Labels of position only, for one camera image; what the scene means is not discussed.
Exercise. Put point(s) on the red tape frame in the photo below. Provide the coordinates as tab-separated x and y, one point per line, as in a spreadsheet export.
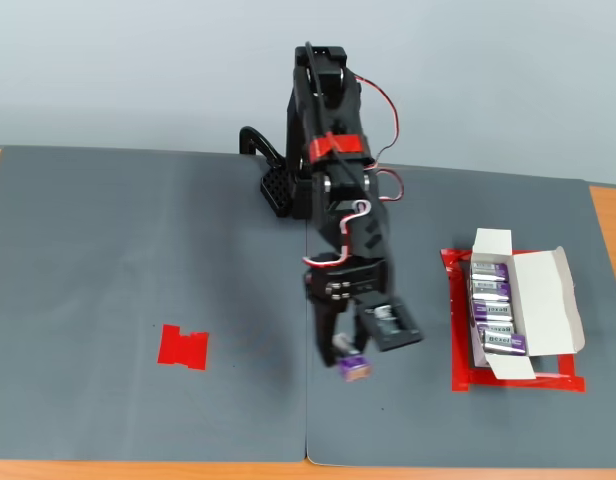
460	350

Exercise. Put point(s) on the white cardboard box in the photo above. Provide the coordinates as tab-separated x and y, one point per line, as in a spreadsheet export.
543	300

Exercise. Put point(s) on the red tape patch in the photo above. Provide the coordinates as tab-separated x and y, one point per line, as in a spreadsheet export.
183	350

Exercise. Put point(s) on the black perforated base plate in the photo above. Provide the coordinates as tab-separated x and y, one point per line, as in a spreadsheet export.
275	192

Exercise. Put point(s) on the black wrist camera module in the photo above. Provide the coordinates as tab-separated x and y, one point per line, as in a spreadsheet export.
395	337

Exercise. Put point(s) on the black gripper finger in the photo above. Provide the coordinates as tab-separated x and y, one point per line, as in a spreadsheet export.
326	332
362	332

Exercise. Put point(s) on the grey rubber mat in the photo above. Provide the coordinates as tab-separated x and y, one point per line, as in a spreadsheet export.
413	410
88	250

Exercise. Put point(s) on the purple silver Bexel battery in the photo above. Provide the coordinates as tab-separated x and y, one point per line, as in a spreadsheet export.
490	272
353	370
503	344
495	329
493	290
493	311

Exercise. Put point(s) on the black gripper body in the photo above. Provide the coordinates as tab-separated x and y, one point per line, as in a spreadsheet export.
359	285

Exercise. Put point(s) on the red tape wrap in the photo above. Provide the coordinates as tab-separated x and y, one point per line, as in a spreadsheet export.
348	143

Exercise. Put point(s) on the black table clamp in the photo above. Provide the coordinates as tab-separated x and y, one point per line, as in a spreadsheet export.
260	140

